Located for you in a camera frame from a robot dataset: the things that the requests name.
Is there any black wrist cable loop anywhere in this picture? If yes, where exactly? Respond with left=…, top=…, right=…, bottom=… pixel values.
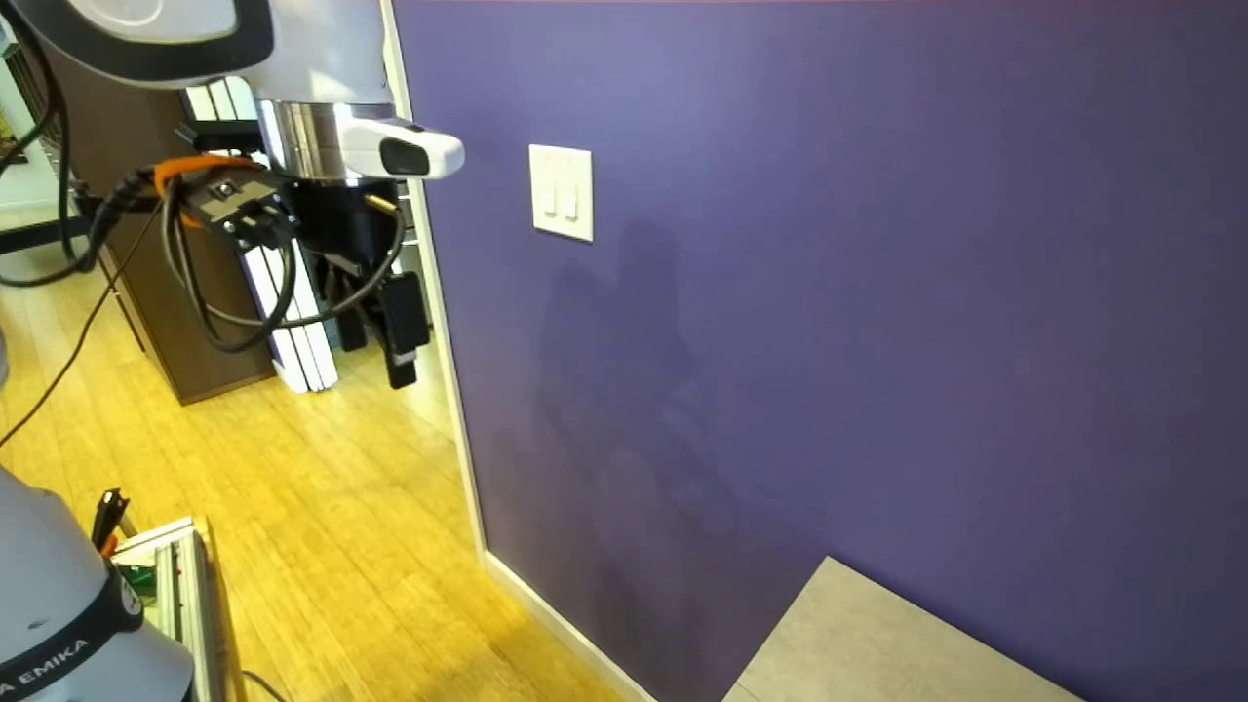
left=155, top=191, right=411, bottom=358

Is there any white baseboard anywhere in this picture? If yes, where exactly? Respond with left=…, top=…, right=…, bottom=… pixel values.
left=480, top=541, right=654, bottom=702

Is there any aluminium rail robot table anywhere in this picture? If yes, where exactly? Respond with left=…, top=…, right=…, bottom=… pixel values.
left=106, top=514, right=254, bottom=702

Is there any white wall corner trim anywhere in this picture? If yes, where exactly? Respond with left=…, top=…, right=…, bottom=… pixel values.
left=379, top=0, right=492, bottom=556

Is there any grey stone-look cabinet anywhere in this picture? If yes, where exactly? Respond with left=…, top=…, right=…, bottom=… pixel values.
left=719, top=554, right=1090, bottom=702

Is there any thick black cable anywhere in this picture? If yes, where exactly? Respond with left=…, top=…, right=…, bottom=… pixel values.
left=0, top=169, right=177, bottom=291

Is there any dark brown wooden cabinet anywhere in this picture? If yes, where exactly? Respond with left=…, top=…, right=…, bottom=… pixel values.
left=43, top=51, right=286, bottom=410

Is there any white rocker switch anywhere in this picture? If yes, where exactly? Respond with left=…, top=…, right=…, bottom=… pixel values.
left=540, top=159, right=566, bottom=228
left=557, top=159, right=587, bottom=228

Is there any thin black floor cable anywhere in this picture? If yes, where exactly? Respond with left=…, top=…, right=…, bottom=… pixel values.
left=0, top=257, right=132, bottom=450

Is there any silver stereo camera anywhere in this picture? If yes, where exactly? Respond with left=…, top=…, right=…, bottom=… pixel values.
left=254, top=98, right=467, bottom=187

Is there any white light switch plate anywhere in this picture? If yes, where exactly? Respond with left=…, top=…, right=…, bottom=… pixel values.
left=528, top=139, right=598, bottom=247

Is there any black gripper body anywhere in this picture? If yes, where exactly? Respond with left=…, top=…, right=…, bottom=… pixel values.
left=177, top=169, right=299, bottom=251

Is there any white slatted panel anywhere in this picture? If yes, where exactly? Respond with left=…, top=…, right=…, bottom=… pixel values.
left=238, top=233, right=348, bottom=399

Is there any black rectangular device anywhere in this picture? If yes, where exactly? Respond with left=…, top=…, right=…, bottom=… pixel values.
left=379, top=267, right=432, bottom=393

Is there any black orange clamp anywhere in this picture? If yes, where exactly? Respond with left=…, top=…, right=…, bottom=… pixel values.
left=88, top=482, right=137, bottom=562

